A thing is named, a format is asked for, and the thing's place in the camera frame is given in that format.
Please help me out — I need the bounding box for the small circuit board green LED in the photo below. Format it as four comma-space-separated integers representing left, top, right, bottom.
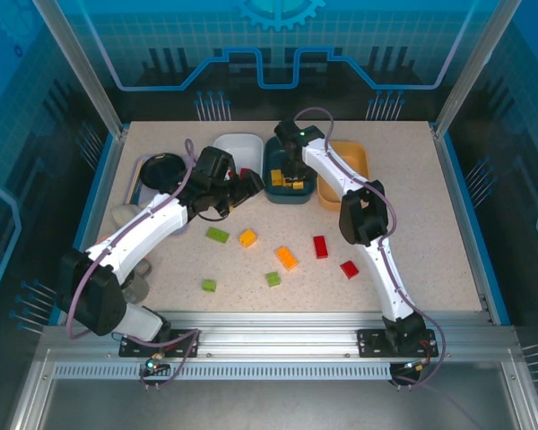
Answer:
143, 353, 171, 377
390, 360, 431, 386

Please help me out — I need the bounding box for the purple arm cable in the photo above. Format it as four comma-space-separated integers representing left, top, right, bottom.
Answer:
65, 138, 202, 391
293, 107, 449, 391

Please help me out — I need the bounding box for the slotted grey cable duct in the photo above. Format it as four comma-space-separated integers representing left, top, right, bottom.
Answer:
52, 363, 395, 382

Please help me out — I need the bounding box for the white plastic container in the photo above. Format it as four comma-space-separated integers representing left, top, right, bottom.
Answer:
213, 133, 265, 180

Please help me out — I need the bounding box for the beige fabric lump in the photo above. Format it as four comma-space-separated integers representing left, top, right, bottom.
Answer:
110, 202, 140, 229

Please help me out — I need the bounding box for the dark teal plastic container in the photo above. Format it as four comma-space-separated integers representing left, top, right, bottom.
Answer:
263, 136, 318, 206

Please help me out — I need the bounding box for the aluminium left side rail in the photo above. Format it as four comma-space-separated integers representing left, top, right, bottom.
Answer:
56, 127, 129, 324

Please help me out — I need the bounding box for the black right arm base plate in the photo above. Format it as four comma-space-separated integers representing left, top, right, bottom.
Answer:
356, 328, 439, 359

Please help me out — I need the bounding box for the pale orange plastic container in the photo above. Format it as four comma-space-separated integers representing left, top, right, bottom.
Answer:
316, 140, 369, 212

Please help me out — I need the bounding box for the aluminium front rail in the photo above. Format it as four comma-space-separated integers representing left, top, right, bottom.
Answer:
39, 310, 519, 365

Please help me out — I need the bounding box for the black round plate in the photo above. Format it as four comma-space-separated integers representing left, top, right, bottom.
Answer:
141, 152, 185, 189

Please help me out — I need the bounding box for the lavender plastic tray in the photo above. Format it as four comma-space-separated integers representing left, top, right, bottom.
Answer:
124, 153, 192, 237

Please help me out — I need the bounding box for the aluminium rail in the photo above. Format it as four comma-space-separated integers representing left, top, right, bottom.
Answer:
430, 125, 499, 324
39, 310, 519, 365
56, 127, 129, 324

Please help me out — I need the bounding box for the long orange lego brick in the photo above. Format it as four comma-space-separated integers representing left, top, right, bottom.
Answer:
274, 245, 299, 271

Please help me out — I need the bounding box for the aluminium left frame post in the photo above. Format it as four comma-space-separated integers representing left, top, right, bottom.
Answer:
31, 0, 130, 138

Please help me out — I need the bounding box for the grey metal lower panel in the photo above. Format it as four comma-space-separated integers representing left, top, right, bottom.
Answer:
44, 379, 519, 430

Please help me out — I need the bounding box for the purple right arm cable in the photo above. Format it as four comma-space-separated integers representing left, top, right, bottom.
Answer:
293, 107, 449, 391

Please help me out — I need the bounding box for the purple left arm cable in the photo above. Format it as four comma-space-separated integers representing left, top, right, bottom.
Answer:
65, 138, 202, 391

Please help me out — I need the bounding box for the aluminium right side rail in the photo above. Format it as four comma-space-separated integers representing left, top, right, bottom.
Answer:
430, 125, 499, 324

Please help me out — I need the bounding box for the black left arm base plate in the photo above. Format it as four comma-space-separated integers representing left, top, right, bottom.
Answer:
118, 329, 201, 359

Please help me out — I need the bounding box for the aluminium right frame post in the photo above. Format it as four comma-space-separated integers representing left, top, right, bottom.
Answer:
433, 0, 525, 138

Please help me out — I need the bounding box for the aluminium frame post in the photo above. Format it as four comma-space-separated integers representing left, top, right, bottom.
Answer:
31, 0, 130, 138
433, 0, 525, 138

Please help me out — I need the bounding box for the thin wooden stick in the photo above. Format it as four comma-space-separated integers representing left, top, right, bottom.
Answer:
126, 155, 145, 194

